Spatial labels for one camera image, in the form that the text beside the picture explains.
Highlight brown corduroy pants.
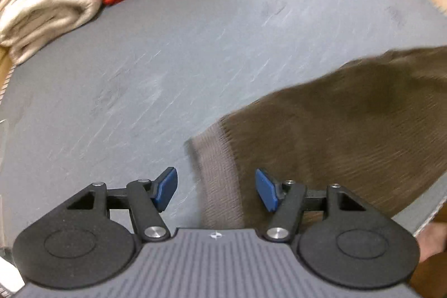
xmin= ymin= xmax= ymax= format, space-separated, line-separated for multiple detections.
xmin=189 ymin=46 xmax=446 ymax=233

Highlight person right hand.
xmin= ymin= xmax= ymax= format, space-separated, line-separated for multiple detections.
xmin=417 ymin=222 xmax=447 ymax=263

